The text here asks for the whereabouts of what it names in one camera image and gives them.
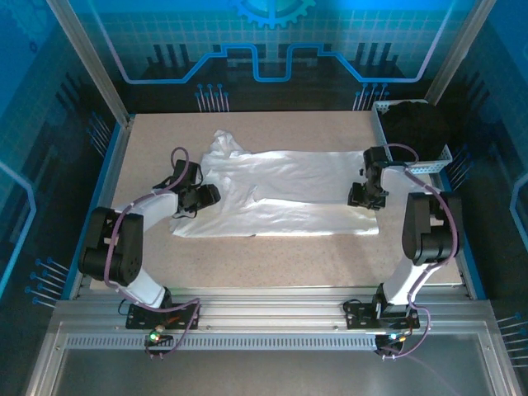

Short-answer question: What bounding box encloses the white t-shirt with black print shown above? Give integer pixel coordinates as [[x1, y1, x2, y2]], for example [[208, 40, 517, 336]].
[[168, 129, 380, 239]]

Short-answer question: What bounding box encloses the grey perforated basket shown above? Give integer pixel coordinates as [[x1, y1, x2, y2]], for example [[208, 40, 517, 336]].
[[370, 100, 454, 177]]

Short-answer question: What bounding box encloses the black cloth bundle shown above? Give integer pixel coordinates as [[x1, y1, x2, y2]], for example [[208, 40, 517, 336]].
[[379, 100, 451, 163]]

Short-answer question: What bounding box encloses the small LED circuit board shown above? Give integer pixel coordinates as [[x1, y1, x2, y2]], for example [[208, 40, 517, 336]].
[[375, 332, 409, 348], [144, 329, 174, 347]]

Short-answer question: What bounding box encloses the grey metal framed panel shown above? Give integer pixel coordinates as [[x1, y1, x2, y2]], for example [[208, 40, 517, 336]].
[[24, 329, 523, 396]]

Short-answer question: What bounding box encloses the blue aluminium table side rail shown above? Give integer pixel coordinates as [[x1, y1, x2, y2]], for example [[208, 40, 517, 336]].
[[436, 169, 490, 300], [68, 117, 135, 300]]

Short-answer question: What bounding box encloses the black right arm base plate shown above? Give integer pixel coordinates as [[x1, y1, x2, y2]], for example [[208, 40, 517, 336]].
[[343, 299, 422, 331]]

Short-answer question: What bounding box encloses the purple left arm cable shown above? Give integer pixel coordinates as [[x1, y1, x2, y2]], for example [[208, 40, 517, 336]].
[[102, 147, 191, 298]]

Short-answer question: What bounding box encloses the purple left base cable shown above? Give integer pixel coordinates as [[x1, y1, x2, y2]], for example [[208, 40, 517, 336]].
[[119, 299, 202, 361]]

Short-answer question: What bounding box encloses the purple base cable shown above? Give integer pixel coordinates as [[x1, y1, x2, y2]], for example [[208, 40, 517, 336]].
[[119, 299, 202, 361], [377, 304, 432, 362]]

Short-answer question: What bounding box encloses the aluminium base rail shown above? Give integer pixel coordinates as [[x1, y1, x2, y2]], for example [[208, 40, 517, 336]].
[[55, 285, 492, 333]]

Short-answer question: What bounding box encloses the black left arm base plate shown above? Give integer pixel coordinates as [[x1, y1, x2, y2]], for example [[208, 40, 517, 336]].
[[125, 303, 202, 331]]

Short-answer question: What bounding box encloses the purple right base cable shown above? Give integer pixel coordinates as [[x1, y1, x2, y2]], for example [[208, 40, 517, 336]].
[[377, 304, 432, 362]]

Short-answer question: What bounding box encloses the grey slotted cable duct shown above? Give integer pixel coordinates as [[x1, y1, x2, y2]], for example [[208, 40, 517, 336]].
[[65, 332, 413, 352]]

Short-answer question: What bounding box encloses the aluminium frame post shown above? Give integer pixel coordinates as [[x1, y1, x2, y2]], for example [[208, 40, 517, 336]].
[[423, 0, 498, 112], [45, 0, 135, 125]]

